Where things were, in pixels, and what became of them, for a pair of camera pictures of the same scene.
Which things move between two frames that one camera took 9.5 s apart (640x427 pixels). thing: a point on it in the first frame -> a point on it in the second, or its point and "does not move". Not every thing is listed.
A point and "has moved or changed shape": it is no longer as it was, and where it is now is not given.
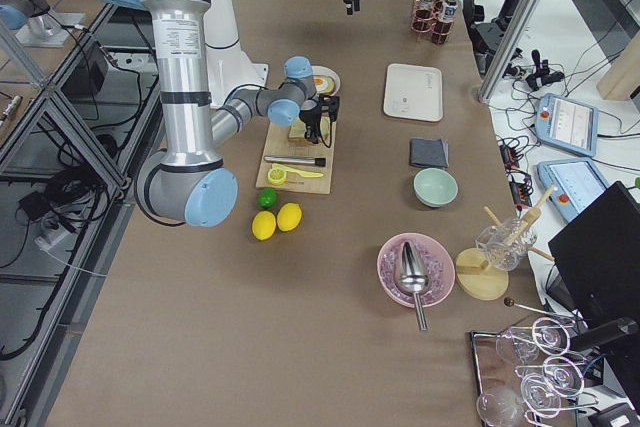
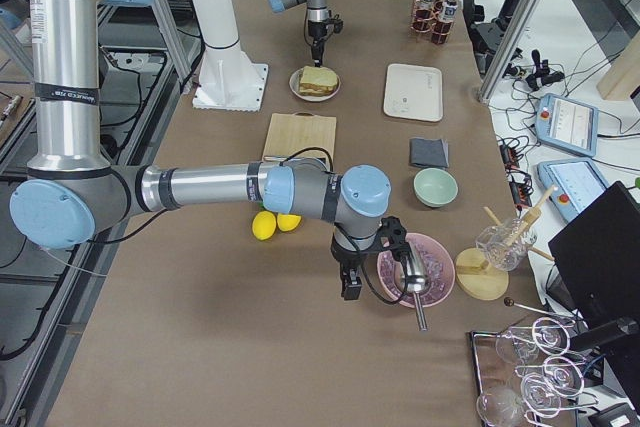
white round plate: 318,70 has moved or changed shape
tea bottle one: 451,10 does not move
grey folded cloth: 429,152 does not move
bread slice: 298,129 -> 319,75
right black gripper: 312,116 -> 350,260
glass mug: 506,245 does not move
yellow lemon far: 289,217 does not move
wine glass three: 538,394 does not move
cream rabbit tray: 413,92 does not move
